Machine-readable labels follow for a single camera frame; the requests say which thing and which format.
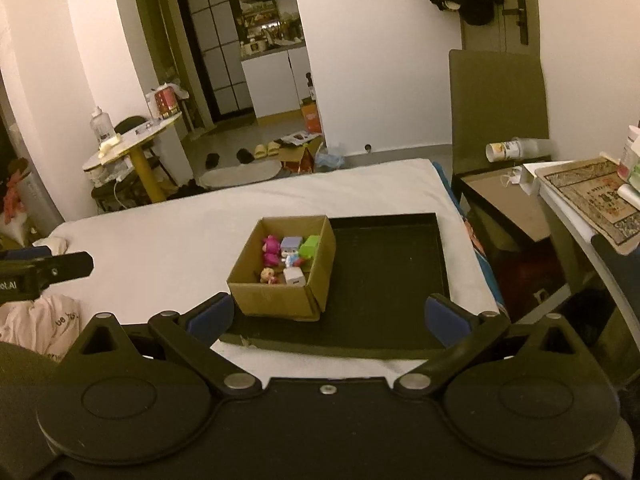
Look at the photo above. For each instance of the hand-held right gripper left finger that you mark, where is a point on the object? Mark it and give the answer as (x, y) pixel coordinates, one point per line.
(212, 317)

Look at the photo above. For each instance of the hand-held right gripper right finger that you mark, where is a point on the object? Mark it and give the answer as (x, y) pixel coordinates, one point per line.
(445, 322)

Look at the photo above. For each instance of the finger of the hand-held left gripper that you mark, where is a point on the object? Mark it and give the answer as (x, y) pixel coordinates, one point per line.
(70, 266)

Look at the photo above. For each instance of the brown-haired figurine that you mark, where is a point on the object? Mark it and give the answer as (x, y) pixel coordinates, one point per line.
(267, 275)

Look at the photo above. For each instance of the black tray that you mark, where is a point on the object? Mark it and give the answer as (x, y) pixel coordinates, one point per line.
(380, 285)

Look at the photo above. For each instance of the pink figurine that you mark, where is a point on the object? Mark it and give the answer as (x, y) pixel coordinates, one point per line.
(271, 250)

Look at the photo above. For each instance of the white cube toy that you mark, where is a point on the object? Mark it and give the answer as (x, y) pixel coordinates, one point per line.
(294, 276)

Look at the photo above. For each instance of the small blue red figurine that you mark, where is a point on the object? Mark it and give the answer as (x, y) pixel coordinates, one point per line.
(295, 260)

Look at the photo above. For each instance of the purple cube toy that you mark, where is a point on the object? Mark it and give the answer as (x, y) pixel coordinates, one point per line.
(291, 244)

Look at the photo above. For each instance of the green cube toy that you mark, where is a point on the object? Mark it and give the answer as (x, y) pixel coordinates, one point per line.
(310, 246)

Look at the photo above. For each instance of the beige cloth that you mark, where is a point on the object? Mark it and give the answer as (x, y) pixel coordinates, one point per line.
(52, 246)

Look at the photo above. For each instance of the round yellow-legged table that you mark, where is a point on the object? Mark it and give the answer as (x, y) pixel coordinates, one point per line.
(137, 167)

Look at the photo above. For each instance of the cream soft item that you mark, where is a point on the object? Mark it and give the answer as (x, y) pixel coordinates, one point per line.
(110, 146)

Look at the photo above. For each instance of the dark floor clothes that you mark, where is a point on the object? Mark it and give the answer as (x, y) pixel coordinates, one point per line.
(187, 189)

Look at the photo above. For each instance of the black side table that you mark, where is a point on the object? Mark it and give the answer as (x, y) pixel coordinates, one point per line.
(510, 205)

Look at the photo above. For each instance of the clear bottle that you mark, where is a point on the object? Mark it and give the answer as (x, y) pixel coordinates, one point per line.
(101, 130)

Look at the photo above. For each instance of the oval floor mat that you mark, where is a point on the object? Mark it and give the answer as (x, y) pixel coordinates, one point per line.
(240, 175)

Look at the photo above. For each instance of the grey desk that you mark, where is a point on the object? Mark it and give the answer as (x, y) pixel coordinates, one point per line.
(575, 240)

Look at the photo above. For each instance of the black slipper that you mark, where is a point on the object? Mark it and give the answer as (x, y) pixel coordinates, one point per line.
(213, 161)
(245, 156)

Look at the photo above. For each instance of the crumpled white paper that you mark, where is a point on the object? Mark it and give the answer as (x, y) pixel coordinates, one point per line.
(512, 176)

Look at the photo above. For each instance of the yellow slipper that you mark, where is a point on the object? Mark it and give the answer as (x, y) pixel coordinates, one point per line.
(260, 151)
(273, 148)

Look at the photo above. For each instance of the printed paper cup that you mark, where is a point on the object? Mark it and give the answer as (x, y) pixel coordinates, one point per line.
(500, 151)

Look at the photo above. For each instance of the cardboard box with magazine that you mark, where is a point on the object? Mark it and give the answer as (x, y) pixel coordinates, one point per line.
(300, 157)

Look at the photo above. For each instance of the red box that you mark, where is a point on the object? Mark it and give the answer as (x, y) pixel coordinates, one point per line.
(166, 105)

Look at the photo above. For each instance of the patterned desk mat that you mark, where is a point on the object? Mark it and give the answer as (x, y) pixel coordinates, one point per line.
(590, 195)

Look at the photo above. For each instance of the clear plastic cup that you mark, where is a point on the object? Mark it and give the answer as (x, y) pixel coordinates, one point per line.
(535, 147)

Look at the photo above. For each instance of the blue plastic bag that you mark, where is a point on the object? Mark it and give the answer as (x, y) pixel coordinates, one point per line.
(330, 157)

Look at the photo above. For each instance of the olive leaning board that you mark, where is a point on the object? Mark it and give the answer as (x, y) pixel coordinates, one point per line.
(495, 110)

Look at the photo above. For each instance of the orange box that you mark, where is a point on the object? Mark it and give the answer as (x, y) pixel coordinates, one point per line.
(311, 120)

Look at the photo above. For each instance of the white paper roll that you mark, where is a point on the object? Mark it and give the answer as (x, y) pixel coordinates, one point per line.
(630, 196)

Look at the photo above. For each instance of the white cabinet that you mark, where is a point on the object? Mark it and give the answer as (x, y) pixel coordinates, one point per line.
(270, 85)

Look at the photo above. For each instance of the green tissue pack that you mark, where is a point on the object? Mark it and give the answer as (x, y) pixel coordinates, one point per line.
(634, 175)

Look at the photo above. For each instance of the dark bottle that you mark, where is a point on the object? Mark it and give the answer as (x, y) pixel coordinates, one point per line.
(310, 87)

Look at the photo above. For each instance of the white capped bottle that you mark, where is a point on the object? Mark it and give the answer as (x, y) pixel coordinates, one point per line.
(631, 145)

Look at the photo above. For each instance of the small white appliance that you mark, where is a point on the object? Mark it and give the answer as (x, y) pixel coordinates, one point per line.
(253, 47)

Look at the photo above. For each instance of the grid glass door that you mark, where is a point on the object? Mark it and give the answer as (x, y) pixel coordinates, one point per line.
(220, 35)

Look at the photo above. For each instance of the olive door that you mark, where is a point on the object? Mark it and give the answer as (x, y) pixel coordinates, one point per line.
(495, 35)

